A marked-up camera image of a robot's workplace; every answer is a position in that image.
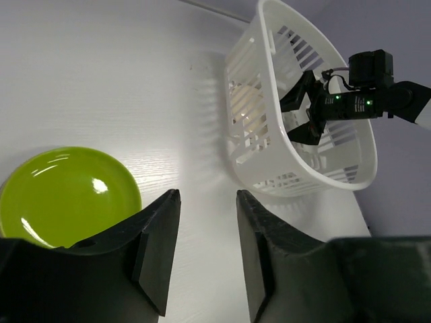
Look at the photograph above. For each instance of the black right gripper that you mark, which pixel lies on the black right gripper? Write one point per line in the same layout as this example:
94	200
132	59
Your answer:
326	107

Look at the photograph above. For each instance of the lime green plate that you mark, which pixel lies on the lime green plate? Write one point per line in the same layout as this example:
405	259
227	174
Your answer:
65	195

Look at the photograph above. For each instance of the cream plate with black mark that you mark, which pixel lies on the cream plate with black mark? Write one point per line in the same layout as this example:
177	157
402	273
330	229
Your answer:
247	106

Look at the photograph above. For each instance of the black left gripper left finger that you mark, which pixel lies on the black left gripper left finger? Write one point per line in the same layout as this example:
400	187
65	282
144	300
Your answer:
119	275

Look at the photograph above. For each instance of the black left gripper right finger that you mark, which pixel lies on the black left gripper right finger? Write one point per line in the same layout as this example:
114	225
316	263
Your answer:
293	277

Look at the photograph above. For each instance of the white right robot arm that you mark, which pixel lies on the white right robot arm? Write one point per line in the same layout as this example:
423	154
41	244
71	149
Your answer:
405	100

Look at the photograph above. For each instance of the white plastic dish rack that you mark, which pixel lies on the white plastic dish rack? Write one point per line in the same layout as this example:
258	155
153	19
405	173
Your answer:
275	50

